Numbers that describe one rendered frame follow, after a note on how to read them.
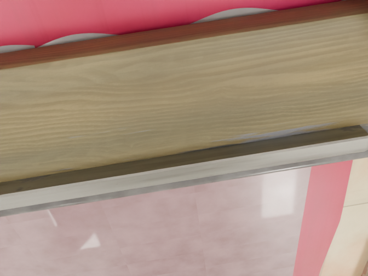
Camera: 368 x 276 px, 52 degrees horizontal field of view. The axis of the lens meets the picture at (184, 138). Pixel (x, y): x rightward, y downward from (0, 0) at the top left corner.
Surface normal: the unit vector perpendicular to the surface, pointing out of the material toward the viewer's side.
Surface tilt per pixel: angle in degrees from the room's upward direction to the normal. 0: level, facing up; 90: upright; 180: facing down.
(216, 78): 13
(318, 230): 1
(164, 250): 1
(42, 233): 1
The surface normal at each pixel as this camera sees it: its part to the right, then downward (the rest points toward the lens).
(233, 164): 0.10, 0.51
